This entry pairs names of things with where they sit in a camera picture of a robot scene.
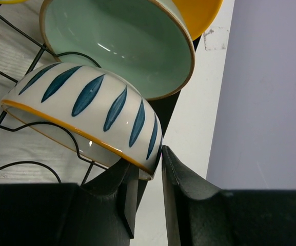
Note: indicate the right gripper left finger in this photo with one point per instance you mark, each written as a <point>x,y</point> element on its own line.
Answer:
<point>111,200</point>

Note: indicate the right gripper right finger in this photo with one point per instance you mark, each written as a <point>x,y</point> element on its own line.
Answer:
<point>197,212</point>

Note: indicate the white blue leaf bowl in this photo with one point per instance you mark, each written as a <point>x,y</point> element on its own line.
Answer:
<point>95,112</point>

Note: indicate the mint green bowl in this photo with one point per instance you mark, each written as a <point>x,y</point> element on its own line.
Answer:
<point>144,42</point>

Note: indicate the orange yellow bowl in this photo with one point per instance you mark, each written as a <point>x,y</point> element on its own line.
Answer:
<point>198,14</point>

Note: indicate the teal striped yellow bowl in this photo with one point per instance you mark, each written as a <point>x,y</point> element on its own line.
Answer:
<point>12,1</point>

